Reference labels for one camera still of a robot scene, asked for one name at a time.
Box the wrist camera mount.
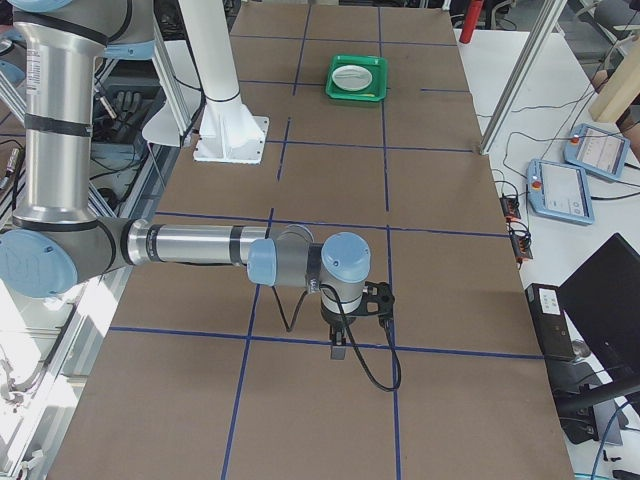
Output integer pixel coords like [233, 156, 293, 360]
[362, 281, 395, 321]

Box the black box device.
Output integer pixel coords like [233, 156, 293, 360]
[525, 283, 575, 362]

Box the black monitor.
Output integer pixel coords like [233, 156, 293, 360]
[559, 233, 639, 374]

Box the white round plate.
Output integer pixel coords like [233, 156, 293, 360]
[331, 64, 373, 92]

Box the aluminium frame post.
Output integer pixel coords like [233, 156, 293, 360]
[479, 0, 567, 155]

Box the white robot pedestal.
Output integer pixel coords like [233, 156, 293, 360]
[179, 0, 269, 165]

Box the red cylinder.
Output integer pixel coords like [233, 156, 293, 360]
[459, 0, 484, 44]

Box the teach pendant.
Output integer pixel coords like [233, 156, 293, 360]
[564, 123, 630, 182]
[526, 159, 595, 225]

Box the green plastic tray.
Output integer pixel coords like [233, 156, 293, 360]
[325, 54, 388, 103]

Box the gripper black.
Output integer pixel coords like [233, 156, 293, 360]
[321, 298, 370, 360]

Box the near teach pendant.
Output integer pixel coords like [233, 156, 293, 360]
[526, 159, 595, 225]

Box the orange black connector board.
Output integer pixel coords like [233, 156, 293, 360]
[499, 195, 521, 222]

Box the far teach pendant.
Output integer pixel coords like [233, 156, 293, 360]
[564, 123, 630, 182]

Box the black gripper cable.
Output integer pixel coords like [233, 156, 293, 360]
[272, 284, 403, 393]

